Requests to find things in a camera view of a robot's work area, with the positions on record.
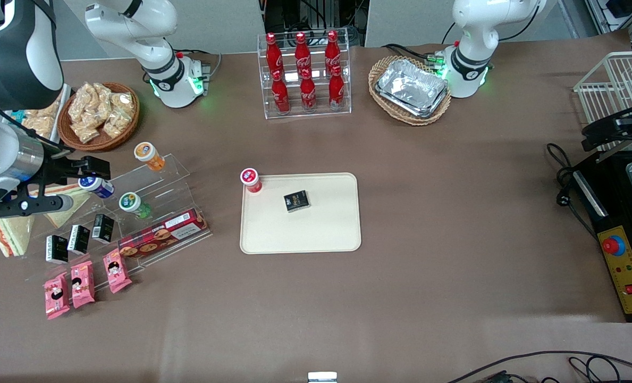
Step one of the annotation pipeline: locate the red cookie box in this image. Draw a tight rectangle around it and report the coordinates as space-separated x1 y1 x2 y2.
118 208 209 260

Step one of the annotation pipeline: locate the clear acrylic bottle rack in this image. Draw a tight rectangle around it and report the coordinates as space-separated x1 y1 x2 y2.
257 29 352 120

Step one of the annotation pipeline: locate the white rectangular snack container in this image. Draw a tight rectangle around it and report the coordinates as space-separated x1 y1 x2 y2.
5 84 72 145

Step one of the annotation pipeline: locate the black sealing machine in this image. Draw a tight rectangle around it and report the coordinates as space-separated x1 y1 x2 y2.
571 151 632 323

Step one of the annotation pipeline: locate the silver machine handle bar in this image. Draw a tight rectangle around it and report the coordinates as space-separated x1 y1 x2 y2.
573 171 609 218

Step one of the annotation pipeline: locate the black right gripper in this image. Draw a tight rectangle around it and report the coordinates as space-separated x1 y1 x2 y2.
40 154 112 185

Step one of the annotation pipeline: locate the pink snack packet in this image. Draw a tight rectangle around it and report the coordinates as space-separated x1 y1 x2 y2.
103 248 133 294
70 261 96 309
43 272 71 320

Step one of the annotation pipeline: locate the dark brown wicker basket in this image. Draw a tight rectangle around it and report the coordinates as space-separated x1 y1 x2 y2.
57 82 140 153

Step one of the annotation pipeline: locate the white wire rack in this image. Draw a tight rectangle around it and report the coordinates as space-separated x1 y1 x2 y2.
573 51 632 153

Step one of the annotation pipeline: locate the wrapped triangle sandwich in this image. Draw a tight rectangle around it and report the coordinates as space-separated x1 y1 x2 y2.
29 184 92 230
0 213 36 259

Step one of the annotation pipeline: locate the orange gum bottle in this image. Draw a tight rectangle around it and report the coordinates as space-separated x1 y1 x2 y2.
134 141 166 172

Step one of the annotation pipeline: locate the red capped small jar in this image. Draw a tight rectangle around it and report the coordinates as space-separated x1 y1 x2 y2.
241 168 263 195

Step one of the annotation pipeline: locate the black equipment rack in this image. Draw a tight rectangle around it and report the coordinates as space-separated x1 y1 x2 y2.
264 0 368 47

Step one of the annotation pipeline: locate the small black box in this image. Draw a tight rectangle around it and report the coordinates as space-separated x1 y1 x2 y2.
45 235 70 265
91 214 115 244
68 224 91 254
283 190 311 213

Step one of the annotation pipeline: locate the looped black cable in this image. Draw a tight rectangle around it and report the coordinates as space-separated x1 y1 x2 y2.
568 355 630 383

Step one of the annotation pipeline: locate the metal frame equipment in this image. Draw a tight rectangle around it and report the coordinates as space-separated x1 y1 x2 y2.
584 0 632 51

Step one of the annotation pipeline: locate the red cola bottle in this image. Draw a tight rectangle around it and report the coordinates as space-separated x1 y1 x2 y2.
328 65 346 111
300 68 317 113
271 70 291 114
325 30 342 70
294 32 312 72
265 33 284 73

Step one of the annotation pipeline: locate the yellow snack bag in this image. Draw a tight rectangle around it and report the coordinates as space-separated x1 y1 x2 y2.
74 123 102 145
102 111 133 139
21 101 61 140
79 82 112 107
111 91 136 115
69 101 102 129

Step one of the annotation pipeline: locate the clear acrylic stepped stand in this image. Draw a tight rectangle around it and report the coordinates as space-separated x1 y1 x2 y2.
26 154 213 290

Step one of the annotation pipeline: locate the green gum bottle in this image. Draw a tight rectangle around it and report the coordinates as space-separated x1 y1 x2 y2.
119 192 152 219

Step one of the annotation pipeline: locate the red emergency button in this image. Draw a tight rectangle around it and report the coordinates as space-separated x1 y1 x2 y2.
601 235 626 256

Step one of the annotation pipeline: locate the black arm base cable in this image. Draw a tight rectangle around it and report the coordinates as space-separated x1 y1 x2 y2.
382 43 447 68

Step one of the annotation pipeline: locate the silver machine lever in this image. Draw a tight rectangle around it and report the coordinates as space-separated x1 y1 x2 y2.
596 147 632 163

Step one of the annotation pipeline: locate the grey arm base cable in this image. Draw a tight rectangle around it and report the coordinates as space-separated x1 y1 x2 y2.
174 48 224 81

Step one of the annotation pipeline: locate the blue gum bottle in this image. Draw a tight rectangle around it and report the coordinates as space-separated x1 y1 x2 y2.
78 176 115 199

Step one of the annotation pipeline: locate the black power cable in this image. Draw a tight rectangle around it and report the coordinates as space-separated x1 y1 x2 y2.
546 142 599 238

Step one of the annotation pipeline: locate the stack of foil trays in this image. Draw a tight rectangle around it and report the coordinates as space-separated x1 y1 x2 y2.
375 58 450 119

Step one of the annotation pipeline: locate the beige plastic tray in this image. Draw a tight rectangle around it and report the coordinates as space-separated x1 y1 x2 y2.
240 172 362 255

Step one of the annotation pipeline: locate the light wicker basket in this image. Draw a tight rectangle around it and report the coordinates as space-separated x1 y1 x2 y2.
368 55 452 126

